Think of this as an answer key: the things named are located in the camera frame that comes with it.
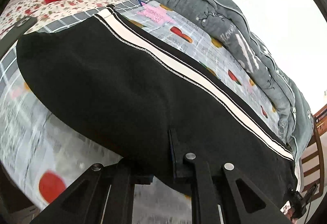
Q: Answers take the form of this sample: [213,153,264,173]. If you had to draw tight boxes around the black pants with white stripe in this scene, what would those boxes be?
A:
[16,8,297,207]

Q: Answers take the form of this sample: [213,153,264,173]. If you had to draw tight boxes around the brown wooden footboard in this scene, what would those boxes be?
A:
[301,105,326,201]

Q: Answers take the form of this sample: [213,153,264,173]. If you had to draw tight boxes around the red floral bed sheet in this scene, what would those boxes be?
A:
[1,0,128,37]

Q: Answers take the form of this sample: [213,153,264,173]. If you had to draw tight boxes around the grey quilted blanket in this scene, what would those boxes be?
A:
[154,0,314,159]

